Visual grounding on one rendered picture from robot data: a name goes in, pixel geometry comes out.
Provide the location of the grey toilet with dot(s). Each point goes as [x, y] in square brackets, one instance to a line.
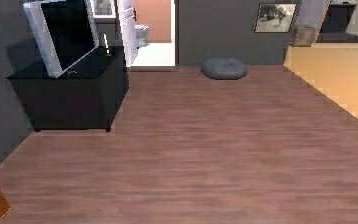
[141, 33]

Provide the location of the grey round floor cushion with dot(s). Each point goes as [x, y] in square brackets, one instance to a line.
[224, 68]

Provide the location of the white room door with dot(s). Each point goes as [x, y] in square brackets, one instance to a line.
[127, 30]

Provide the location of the black television cabinet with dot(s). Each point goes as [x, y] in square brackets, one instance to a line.
[77, 96]

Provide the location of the silver framed television set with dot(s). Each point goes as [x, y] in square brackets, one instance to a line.
[70, 33]

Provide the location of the brown square block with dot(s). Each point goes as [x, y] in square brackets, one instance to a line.
[303, 35]

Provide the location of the black cupboard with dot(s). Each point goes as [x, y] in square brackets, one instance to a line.
[337, 18]

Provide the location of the white framed wall picture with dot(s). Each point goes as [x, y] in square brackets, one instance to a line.
[103, 8]

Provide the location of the framed grey wall picture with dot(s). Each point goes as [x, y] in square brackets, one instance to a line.
[275, 17]

